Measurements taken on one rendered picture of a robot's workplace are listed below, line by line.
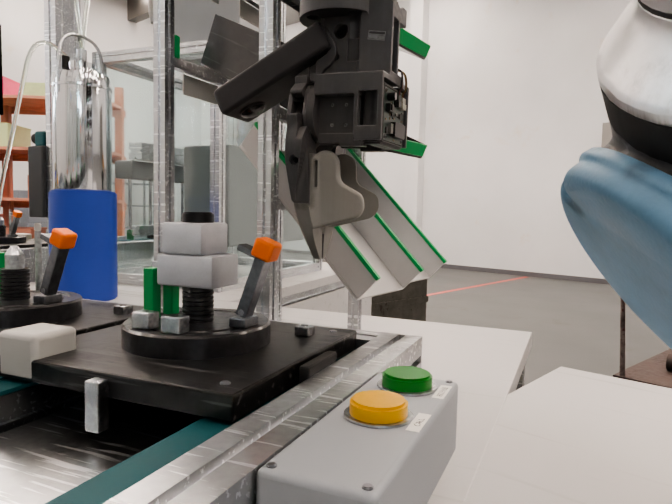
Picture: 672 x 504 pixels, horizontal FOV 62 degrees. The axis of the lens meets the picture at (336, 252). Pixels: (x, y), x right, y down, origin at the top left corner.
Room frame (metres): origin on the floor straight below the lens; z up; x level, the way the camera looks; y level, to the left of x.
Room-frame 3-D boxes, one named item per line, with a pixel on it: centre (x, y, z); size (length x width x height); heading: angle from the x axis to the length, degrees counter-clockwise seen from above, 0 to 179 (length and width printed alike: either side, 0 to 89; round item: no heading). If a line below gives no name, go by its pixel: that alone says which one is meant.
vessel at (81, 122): (1.41, 0.63, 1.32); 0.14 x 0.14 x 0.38
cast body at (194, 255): (0.54, 0.14, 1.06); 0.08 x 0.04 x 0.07; 67
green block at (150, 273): (0.54, 0.18, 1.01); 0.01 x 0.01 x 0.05; 67
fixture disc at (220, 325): (0.54, 0.13, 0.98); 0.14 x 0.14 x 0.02
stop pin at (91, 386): (0.42, 0.18, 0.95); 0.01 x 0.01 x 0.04; 67
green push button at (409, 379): (0.44, -0.06, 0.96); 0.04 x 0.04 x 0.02
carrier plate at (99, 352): (0.54, 0.13, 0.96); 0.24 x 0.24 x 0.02; 67
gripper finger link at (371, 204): (0.50, -0.01, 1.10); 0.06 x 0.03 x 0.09; 67
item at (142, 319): (0.50, 0.17, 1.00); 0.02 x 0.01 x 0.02; 67
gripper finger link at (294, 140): (0.47, 0.03, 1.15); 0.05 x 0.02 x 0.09; 157
